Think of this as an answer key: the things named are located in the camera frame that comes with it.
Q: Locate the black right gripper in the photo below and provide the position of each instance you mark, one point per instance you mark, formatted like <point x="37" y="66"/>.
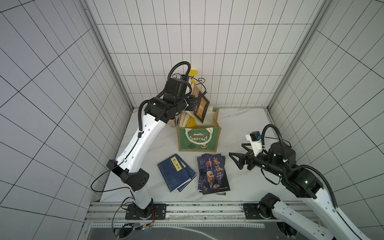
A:
<point x="248" y="159"/>

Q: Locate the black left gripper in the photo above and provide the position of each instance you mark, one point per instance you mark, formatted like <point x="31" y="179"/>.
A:
<point x="192" y="105"/>

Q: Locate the dark bottom book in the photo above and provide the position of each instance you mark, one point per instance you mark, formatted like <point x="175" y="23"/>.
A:
<point x="200" y="105"/>

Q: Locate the burlap Christmas canvas bag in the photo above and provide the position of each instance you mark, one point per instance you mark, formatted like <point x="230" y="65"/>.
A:
<point x="203" y="139"/>

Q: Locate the dark blue portrait book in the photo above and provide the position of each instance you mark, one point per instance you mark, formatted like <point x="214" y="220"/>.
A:
<point x="212" y="175"/>

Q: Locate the blue book with label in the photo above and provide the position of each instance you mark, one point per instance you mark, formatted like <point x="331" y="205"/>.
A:
<point x="174" y="172"/>

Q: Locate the yellow book with barcode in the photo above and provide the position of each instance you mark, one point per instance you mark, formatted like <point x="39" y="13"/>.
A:
<point x="190" y="122"/>

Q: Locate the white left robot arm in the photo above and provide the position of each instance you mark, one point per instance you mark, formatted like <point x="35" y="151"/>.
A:
<point x="153" y="115"/>

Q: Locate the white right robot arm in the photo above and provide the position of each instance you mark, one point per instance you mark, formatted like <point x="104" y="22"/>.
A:
<point x="268" y="151"/>

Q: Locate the dark metal cup stand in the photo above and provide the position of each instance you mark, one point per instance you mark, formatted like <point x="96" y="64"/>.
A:
<point x="199" y="81"/>

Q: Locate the yellow plastic goblet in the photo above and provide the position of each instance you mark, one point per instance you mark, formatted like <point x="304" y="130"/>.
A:
<point x="192" y="75"/>

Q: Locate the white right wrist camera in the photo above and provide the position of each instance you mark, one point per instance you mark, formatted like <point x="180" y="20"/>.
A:
<point x="255" y="139"/>

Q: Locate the metal base rail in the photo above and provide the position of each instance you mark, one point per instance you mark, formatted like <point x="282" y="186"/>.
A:
<point x="176" y="214"/>

